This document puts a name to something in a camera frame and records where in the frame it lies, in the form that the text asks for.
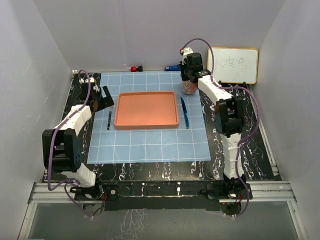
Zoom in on silver metal fork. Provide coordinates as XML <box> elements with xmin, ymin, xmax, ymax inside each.
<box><xmin>107</xmin><ymin>105</ymin><xmax>114</xmax><ymax>131</ymax></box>

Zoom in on pink floral mug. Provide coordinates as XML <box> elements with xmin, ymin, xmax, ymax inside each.
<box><xmin>182</xmin><ymin>80</ymin><xmax>198</xmax><ymax>95</ymax></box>

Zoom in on orange plastic tray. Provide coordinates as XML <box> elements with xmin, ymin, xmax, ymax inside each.
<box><xmin>114</xmin><ymin>91</ymin><xmax>179</xmax><ymax>130</ymax></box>

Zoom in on blue patterned knife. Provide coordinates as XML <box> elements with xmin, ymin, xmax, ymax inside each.
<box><xmin>180</xmin><ymin>97</ymin><xmax>190</xmax><ymax>129</ymax></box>

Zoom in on blue checked tablecloth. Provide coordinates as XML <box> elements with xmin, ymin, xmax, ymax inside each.
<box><xmin>87</xmin><ymin>71</ymin><xmax>211</xmax><ymax>164</ymax></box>

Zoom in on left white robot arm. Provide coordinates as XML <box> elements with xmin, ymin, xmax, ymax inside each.
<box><xmin>42</xmin><ymin>82</ymin><xmax>114</xmax><ymax>200</ymax></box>

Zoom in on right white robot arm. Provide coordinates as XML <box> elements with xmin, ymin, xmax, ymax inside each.
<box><xmin>179</xmin><ymin>47</ymin><xmax>246</xmax><ymax>199</ymax></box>

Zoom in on blue marker pen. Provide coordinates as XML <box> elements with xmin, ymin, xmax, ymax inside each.
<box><xmin>164</xmin><ymin>64</ymin><xmax>180</xmax><ymax>72</ymax></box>

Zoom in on small framed whiteboard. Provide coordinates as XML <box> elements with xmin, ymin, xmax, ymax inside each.
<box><xmin>207</xmin><ymin>47</ymin><xmax>259</xmax><ymax>85</ymax></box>

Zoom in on red capped marker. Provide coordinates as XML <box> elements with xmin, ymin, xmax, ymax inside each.
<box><xmin>130</xmin><ymin>65</ymin><xmax>144</xmax><ymax>73</ymax></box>

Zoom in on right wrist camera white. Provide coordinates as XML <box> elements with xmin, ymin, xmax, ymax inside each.
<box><xmin>179</xmin><ymin>47</ymin><xmax>193</xmax><ymax>65</ymax></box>

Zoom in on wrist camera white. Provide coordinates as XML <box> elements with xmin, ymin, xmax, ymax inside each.
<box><xmin>179</xmin><ymin>47</ymin><xmax>193</xmax><ymax>65</ymax></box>
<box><xmin>79</xmin><ymin>77</ymin><xmax>101</xmax><ymax>93</ymax></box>

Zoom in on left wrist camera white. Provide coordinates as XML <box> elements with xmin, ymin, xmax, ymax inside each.
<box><xmin>79</xmin><ymin>77</ymin><xmax>101</xmax><ymax>93</ymax></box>

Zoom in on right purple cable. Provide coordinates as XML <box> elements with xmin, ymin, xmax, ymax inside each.
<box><xmin>179</xmin><ymin>37</ymin><xmax>262</xmax><ymax>218</ymax></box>

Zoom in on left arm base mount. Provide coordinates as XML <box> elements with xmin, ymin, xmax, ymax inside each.
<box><xmin>70</xmin><ymin>180</ymin><xmax>119</xmax><ymax>201</ymax></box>

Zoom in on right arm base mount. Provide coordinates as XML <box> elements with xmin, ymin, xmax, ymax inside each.
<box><xmin>198</xmin><ymin>182</ymin><xmax>253</xmax><ymax>200</ymax></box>

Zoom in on aluminium frame rail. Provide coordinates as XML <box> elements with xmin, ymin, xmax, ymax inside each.
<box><xmin>28</xmin><ymin>181</ymin><xmax>296</xmax><ymax>204</ymax></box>

